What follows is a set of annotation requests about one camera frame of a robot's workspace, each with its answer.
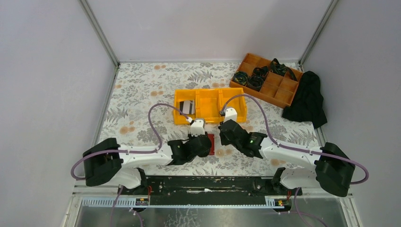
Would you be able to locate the yellow three-compartment bin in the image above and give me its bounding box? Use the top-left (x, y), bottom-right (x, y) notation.
top-left (173, 88), bottom-right (247, 125)

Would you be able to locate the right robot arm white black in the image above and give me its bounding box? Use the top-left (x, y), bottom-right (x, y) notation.
top-left (218, 120), bottom-right (355, 197)

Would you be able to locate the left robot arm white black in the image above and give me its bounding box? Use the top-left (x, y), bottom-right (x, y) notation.
top-left (83, 134), bottom-right (214, 194)

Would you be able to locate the black white striped card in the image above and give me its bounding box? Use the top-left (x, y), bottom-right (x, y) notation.
top-left (179, 100), bottom-right (195, 114)

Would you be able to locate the orange wooden divider tray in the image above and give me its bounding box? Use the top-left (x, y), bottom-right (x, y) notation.
top-left (229, 53), bottom-right (303, 108)

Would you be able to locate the black cloth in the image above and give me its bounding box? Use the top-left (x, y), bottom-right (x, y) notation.
top-left (282, 71), bottom-right (327, 129)

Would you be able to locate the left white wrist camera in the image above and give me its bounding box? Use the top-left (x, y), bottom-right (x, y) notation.
top-left (190, 118), bottom-right (205, 137)

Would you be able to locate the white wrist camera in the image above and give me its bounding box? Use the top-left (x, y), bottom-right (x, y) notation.
top-left (219, 107), bottom-right (237, 123)
top-left (190, 118), bottom-right (205, 137)

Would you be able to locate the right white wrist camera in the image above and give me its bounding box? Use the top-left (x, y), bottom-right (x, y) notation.
top-left (219, 107), bottom-right (237, 123)

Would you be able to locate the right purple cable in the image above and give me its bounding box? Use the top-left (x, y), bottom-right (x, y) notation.
top-left (219, 93), bottom-right (370, 227)

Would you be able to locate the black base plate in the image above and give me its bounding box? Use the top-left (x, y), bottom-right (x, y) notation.
top-left (122, 175), bottom-right (302, 201)

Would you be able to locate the rolled black strap middle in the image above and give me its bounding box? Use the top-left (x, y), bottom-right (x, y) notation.
top-left (247, 66), bottom-right (270, 92)

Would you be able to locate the rolled black strap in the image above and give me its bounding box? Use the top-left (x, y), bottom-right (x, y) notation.
top-left (233, 71), bottom-right (250, 87)
top-left (247, 66), bottom-right (270, 92)

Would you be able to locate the rolled black strap left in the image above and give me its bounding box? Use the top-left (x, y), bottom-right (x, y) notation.
top-left (233, 71), bottom-right (250, 87)

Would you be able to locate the loose black strap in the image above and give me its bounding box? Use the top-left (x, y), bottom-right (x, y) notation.
top-left (270, 58), bottom-right (298, 82)

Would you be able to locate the aluminium slotted rail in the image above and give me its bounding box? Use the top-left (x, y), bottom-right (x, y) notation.
top-left (81, 196), bottom-right (292, 210)

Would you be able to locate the right aluminium corner post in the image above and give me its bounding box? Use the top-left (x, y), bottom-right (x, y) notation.
top-left (298, 0), bottom-right (339, 66)

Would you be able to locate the aluminium corner post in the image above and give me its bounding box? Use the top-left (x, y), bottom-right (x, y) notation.
top-left (298, 0), bottom-right (339, 66)
top-left (78, 0), bottom-right (120, 67)

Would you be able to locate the left aluminium corner post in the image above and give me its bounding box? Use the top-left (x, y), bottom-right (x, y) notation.
top-left (78, 0), bottom-right (120, 67)

